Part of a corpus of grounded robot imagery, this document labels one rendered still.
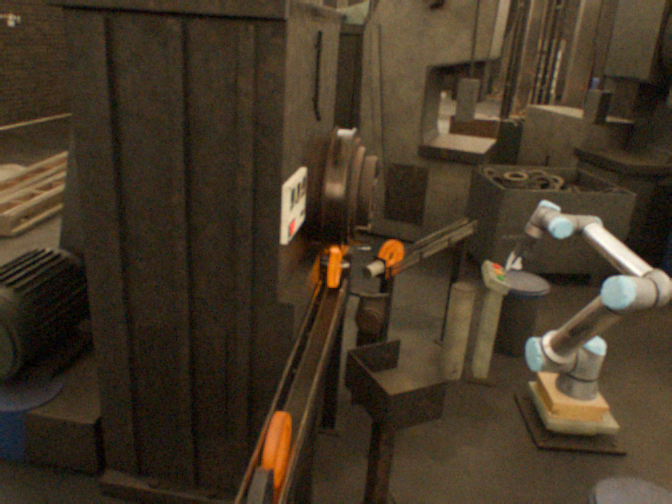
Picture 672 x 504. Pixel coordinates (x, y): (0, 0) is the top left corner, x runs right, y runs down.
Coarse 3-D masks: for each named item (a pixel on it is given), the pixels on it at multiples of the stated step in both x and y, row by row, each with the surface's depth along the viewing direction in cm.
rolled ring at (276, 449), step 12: (276, 420) 138; (288, 420) 145; (276, 432) 136; (288, 432) 147; (276, 444) 134; (288, 444) 149; (264, 456) 133; (276, 456) 133; (276, 468) 135; (276, 480) 137
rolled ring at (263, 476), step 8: (256, 472) 124; (264, 472) 124; (272, 472) 129; (256, 480) 122; (264, 480) 122; (272, 480) 130; (256, 488) 120; (264, 488) 120; (272, 488) 132; (248, 496) 119; (256, 496) 119; (264, 496) 120; (272, 496) 133
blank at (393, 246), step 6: (390, 240) 263; (384, 246) 260; (390, 246) 259; (396, 246) 263; (402, 246) 266; (384, 252) 258; (390, 252) 261; (396, 252) 266; (402, 252) 268; (384, 258) 259; (396, 258) 267; (402, 258) 269; (390, 264) 264
